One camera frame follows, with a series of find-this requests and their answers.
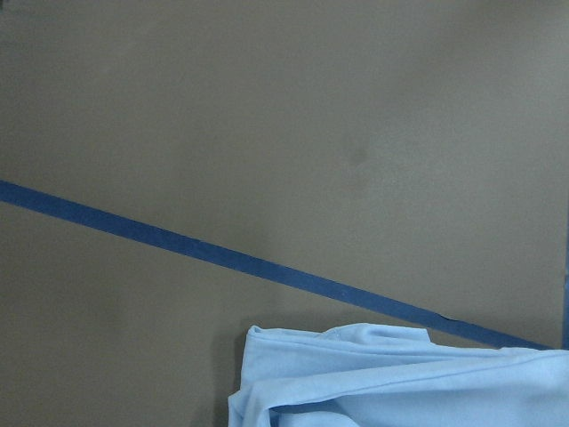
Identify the light blue t-shirt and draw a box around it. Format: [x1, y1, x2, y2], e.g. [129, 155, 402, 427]
[228, 324, 568, 426]

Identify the blue tape line crosswise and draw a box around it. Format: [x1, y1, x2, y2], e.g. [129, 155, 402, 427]
[1, 181, 548, 350]

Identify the blue tape line far lengthwise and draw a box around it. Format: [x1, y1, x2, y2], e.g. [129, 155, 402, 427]
[562, 261, 569, 350]

